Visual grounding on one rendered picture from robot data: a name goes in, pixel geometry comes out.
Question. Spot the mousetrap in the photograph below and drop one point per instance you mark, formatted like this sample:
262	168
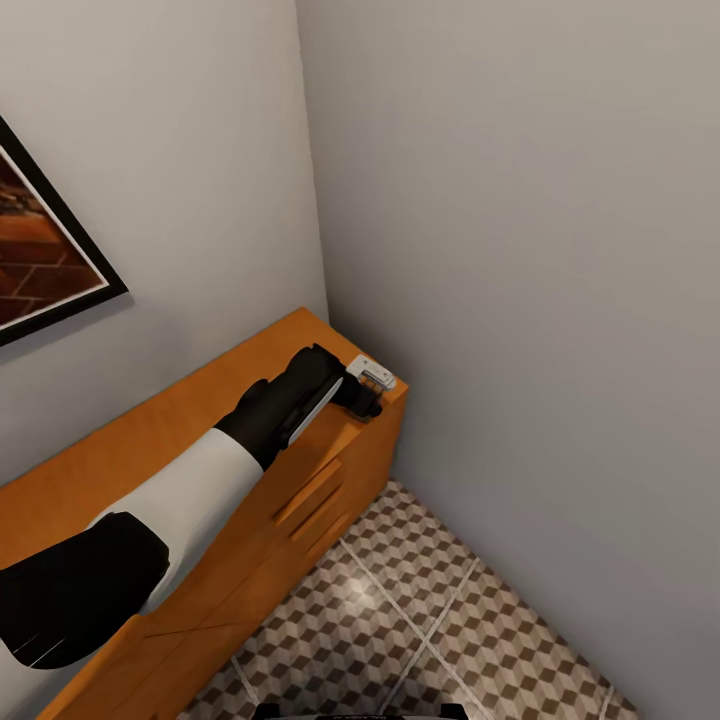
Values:
379	393

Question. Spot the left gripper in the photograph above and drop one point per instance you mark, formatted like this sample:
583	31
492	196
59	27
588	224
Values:
360	399

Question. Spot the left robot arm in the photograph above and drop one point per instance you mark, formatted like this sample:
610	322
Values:
61	606

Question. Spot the cabinet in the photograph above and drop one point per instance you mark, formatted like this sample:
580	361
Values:
155	665

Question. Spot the picture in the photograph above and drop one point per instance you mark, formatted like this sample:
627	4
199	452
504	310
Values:
50	269

